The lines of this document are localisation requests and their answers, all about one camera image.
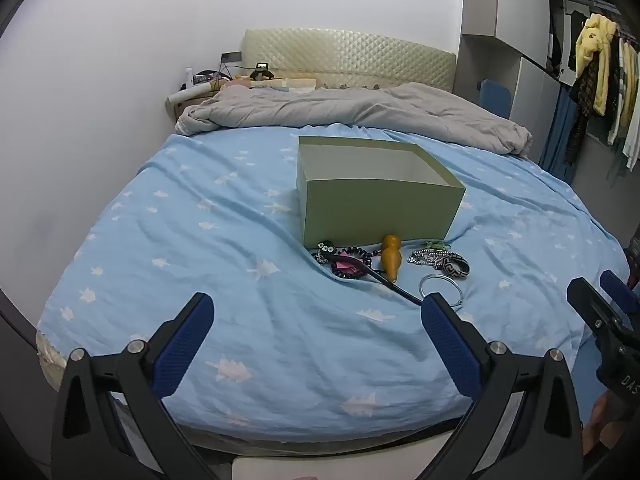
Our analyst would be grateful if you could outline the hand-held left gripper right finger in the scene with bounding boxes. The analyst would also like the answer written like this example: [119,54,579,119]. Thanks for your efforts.
[420,292,585,480]

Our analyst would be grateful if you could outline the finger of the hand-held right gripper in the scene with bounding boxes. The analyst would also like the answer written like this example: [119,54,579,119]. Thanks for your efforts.
[599,269,640,311]
[566,277,629,342]

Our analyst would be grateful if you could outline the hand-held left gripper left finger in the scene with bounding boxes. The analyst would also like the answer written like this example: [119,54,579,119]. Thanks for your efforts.
[50,292,216,480]

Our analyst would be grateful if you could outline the silver bangle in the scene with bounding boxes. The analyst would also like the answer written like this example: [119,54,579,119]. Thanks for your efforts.
[418,273,464,311]

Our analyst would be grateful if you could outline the green cardboard box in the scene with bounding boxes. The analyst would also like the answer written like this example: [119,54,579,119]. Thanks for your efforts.
[297,135,467,250]

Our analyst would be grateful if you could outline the wooden stool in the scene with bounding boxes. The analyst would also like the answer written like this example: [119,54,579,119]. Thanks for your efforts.
[582,392,624,462]

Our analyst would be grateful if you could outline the black white patterned band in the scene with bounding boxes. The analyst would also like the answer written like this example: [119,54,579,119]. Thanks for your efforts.
[434,254,471,280]

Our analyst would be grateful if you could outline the blue star print bed sheet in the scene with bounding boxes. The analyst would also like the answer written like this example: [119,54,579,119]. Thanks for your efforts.
[36,122,632,447]

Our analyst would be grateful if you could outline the black stick with pink item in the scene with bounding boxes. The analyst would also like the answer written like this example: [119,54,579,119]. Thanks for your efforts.
[346,233,426,307]

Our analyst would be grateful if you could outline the blue curtain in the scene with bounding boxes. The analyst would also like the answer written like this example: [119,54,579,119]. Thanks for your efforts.
[539,84,577,182]

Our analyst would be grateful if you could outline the row of hanging clothes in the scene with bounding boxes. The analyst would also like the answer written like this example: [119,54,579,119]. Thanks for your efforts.
[549,9,640,172]

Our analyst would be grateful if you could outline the blue chair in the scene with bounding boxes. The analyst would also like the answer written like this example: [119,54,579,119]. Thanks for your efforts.
[479,78,512,120]

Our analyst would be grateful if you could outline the yellow fleece jacket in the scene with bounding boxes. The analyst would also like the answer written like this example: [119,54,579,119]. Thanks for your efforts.
[574,12,621,117]

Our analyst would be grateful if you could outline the beige nightstand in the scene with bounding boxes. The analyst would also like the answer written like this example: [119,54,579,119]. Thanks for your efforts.
[165,83,222,122]

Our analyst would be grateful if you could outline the grey duvet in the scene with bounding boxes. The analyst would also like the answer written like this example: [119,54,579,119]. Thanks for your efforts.
[174,81,534,159]

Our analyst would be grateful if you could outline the beige flat box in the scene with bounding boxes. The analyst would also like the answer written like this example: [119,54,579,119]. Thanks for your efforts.
[272,77,317,93]

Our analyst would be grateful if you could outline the white wardrobe cabinets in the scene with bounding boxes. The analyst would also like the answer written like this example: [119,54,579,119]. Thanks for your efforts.
[461,0,567,127]

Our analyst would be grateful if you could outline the beige quilted headboard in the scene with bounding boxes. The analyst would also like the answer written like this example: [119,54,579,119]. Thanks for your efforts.
[242,28,457,94]

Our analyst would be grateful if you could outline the silver chain necklace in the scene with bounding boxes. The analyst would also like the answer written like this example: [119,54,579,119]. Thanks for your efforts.
[407,250,446,267]

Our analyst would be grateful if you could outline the dark red bead bracelet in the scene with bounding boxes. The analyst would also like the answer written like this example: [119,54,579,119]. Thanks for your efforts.
[336,245,374,267]

